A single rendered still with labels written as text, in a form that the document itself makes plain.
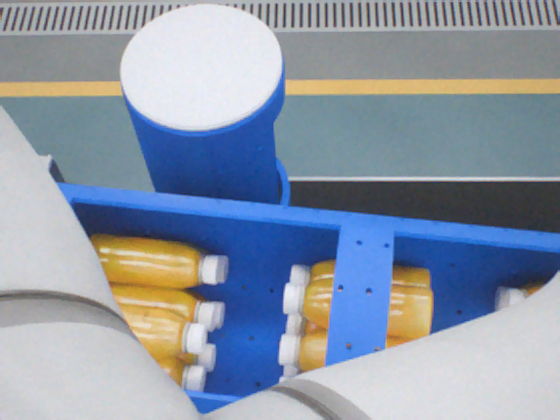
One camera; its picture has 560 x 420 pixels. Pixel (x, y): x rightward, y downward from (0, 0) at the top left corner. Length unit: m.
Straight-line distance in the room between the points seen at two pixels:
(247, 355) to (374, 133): 1.48
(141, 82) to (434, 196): 1.14
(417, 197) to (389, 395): 2.03
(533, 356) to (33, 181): 0.15
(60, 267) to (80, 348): 0.03
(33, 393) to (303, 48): 2.59
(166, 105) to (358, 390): 1.11
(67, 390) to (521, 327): 0.13
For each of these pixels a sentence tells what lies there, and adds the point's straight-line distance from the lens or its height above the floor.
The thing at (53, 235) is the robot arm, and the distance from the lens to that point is 0.22.
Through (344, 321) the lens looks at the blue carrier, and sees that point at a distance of 0.87.
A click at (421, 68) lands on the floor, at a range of 2.70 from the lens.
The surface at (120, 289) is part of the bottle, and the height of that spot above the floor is 1.09.
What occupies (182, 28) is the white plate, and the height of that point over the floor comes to 1.04.
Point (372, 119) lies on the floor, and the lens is 2.55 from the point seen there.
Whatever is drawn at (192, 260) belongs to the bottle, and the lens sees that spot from 1.04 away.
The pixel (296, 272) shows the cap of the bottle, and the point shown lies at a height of 1.11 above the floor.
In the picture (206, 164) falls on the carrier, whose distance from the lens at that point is 1.33.
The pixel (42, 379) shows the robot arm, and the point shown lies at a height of 1.88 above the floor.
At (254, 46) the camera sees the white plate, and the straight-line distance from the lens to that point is 1.35.
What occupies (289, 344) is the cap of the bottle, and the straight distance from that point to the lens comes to 0.97.
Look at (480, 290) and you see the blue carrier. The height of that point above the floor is 1.01.
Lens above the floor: 2.03
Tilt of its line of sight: 60 degrees down
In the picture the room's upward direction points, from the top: 5 degrees counter-clockwise
